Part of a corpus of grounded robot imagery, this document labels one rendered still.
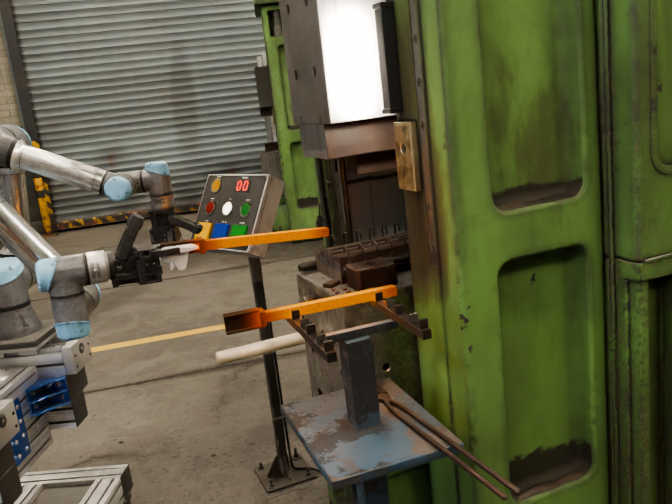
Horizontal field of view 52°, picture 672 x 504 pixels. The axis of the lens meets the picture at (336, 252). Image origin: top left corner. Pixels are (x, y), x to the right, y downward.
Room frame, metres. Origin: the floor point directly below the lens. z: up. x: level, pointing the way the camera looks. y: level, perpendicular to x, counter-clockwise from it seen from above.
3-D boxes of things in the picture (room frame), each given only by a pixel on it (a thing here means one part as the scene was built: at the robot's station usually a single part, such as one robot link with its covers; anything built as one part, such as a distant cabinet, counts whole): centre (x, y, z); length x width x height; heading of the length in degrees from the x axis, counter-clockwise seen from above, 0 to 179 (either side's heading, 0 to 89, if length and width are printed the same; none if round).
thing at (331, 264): (2.05, -0.17, 0.96); 0.42 x 0.20 x 0.09; 111
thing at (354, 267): (1.83, -0.09, 0.95); 0.12 x 0.08 x 0.06; 111
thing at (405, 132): (1.73, -0.21, 1.27); 0.09 x 0.02 x 0.17; 21
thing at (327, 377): (2.00, -0.20, 0.69); 0.56 x 0.38 x 0.45; 111
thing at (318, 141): (2.05, -0.17, 1.32); 0.42 x 0.20 x 0.10; 111
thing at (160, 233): (2.28, 0.56, 1.07); 0.09 x 0.08 x 0.12; 86
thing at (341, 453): (1.47, -0.02, 0.69); 0.40 x 0.30 x 0.02; 18
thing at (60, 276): (1.53, 0.62, 1.12); 0.11 x 0.08 x 0.09; 111
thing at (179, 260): (1.61, 0.37, 1.10); 0.09 x 0.03 x 0.06; 108
